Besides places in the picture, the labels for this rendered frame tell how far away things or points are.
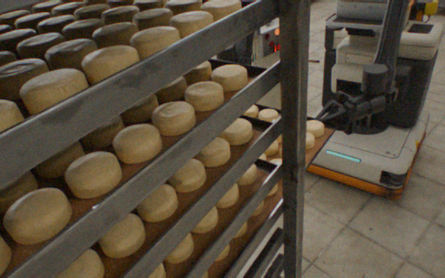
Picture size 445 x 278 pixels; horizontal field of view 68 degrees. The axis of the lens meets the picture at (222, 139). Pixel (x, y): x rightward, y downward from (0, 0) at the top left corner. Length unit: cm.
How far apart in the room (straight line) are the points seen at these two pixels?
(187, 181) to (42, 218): 18
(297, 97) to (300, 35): 9
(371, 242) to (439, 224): 37
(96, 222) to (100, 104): 10
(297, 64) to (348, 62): 127
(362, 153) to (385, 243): 46
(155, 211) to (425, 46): 167
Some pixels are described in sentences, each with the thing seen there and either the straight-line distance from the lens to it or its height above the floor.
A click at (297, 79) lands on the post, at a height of 122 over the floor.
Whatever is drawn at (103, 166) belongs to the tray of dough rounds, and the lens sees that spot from 34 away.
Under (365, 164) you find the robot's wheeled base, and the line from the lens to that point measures 189.
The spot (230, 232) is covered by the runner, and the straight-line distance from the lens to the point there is 49.
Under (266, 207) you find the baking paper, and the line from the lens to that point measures 65.
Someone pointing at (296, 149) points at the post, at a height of 111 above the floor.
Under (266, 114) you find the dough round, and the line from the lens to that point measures 88.
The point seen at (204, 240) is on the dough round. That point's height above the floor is 104.
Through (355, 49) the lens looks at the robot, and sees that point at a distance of 170.
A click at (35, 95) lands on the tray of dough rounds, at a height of 133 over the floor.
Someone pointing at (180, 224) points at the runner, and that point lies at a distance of 38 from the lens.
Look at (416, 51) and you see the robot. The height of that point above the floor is 74.
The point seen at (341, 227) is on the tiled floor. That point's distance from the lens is 188.
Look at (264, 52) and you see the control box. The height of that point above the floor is 73.
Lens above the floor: 143
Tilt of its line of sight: 35 degrees down
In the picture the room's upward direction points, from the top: 8 degrees counter-clockwise
